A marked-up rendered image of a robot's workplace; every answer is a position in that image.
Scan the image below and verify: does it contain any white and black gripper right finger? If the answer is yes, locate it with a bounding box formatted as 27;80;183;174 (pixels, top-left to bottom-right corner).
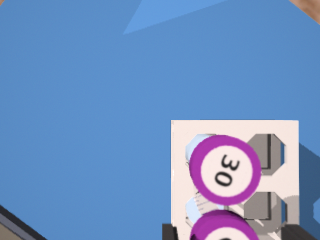
281;224;317;240

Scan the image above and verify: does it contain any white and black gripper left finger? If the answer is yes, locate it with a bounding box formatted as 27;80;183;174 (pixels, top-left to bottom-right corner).
162;223;179;240

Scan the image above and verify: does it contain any blue bench mat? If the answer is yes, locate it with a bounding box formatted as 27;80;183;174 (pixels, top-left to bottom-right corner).
0;0;320;240

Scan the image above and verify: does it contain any cream tube rack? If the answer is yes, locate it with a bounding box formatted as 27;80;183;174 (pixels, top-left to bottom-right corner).
171;120;299;240

